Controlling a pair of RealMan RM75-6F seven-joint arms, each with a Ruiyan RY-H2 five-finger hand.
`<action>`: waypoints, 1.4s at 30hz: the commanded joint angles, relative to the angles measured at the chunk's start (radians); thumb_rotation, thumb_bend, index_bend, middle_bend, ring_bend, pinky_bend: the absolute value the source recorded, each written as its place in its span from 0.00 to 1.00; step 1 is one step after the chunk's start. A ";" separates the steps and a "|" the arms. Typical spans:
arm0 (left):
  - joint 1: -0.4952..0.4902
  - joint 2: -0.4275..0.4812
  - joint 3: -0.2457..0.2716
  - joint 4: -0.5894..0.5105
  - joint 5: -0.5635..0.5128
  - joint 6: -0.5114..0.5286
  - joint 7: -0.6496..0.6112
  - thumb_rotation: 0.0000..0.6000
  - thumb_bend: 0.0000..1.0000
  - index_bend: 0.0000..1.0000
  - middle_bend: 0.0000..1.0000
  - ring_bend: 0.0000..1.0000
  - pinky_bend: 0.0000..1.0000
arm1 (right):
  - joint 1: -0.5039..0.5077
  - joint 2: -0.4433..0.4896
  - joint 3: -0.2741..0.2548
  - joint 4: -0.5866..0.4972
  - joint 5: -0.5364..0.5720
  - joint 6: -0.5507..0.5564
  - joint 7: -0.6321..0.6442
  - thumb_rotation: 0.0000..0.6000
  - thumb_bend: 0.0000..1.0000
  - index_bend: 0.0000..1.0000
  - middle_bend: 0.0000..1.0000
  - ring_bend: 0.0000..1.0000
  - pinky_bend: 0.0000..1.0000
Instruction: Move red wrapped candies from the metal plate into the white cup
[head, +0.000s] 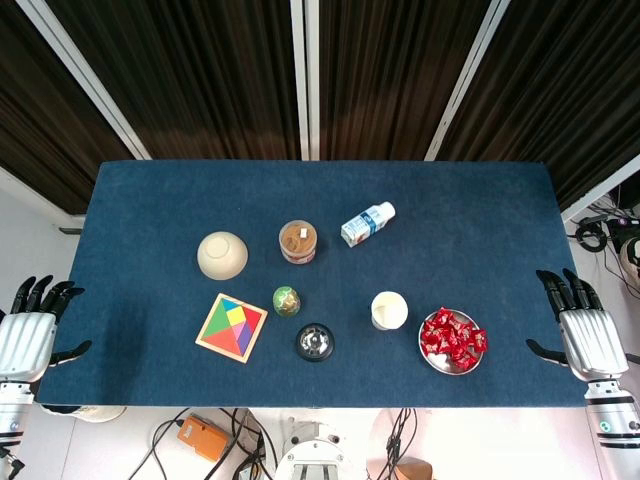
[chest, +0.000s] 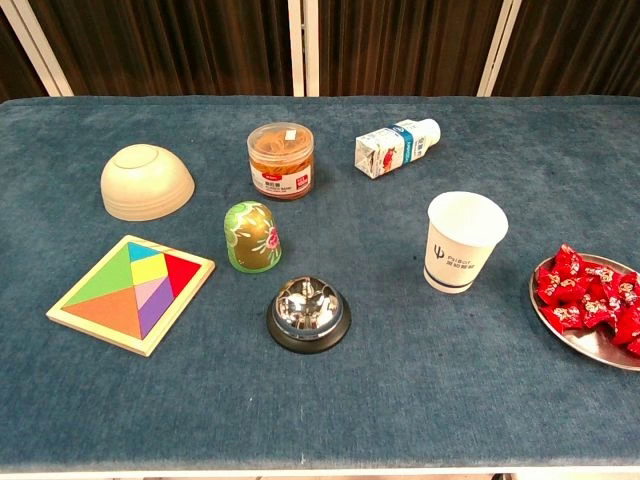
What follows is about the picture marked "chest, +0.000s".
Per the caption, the white milk carton bottle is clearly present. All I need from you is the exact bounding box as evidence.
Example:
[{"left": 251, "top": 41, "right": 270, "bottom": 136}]
[{"left": 354, "top": 118, "right": 442, "bottom": 180}]

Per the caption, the green gold painted doll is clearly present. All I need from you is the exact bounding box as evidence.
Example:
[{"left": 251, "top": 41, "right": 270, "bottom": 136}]
[{"left": 223, "top": 200, "right": 283, "bottom": 274}]

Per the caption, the colourful wooden tangram puzzle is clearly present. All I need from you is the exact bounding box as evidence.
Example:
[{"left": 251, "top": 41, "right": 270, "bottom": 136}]
[{"left": 45, "top": 234, "right": 217, "bottom": 358}]

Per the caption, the cream upturned bowl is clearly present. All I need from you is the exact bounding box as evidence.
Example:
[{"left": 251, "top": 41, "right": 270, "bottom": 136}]
[{"left": 99, "top": 143, "right": 197, "bottom": 222}]

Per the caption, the white paper cup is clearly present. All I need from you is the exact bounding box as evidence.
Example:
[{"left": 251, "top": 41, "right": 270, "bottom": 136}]
[{"left": 423, "top": 191, "right": 510, "bottom": 295}]

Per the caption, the chrome black call bell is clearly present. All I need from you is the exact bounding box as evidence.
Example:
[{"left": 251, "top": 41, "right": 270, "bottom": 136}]
[{"left": 266, "top": 276, "right": 353, "bottom": 356}]

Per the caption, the dark brown pleated curtain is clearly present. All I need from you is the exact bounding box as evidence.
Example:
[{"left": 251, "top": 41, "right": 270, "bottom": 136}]
[
  {"left": 27, "top": 0, "right": 294, "bottom": 97},
  {"left": 0, "top": 9, "right": 51, "bottom": 101},
  {"left": 318, "top": 0, "right": 506, "bottom": 98},
  {"left": 492, "top": 0, "right": 640, "bottom": 98}
]

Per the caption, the white partition frame post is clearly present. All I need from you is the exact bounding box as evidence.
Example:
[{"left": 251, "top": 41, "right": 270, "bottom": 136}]
[
  {"left": 287, "top": 0, "right": 321, "bottom": 98},
  {"left": 476, "top": 0, "right": 524, "bottom": 98},
  {"left": 0, "top": 0, "right": 75, "bottom": 97}
]

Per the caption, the silver metal plate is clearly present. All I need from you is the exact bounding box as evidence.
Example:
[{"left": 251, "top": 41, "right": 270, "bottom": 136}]
[{"left": 529, "top": 253, "right": 640, "bottom": 372}]

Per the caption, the blue table cloth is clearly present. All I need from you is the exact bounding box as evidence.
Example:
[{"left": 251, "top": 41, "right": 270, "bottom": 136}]
[{"left": 0, "top": 95, "right": 640, "bottom": 474}]

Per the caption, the clear rubber band jar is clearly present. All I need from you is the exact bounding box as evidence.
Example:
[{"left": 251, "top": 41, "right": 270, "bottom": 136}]
[{"left": 246, "top": 122, "right": 316, "bottom": 201}]

